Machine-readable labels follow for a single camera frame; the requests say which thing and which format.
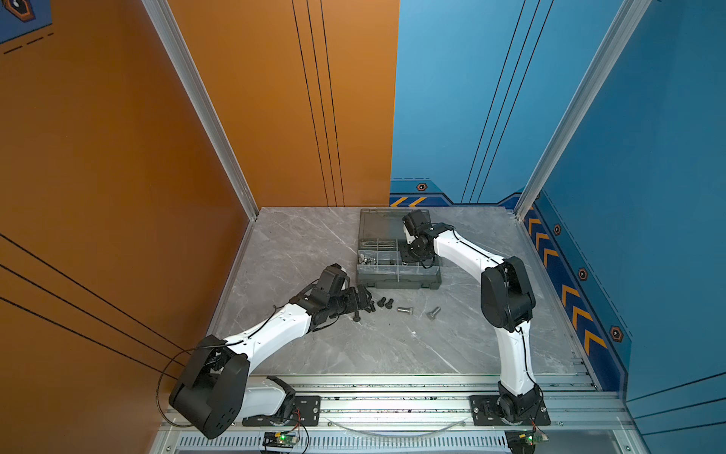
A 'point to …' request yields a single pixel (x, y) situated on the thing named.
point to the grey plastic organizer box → (380, 236)
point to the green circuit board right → (524, 441)
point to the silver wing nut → (362, 258)
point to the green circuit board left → (280, 439)
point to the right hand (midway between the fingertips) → (404, 256)
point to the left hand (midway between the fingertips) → (362, 297)
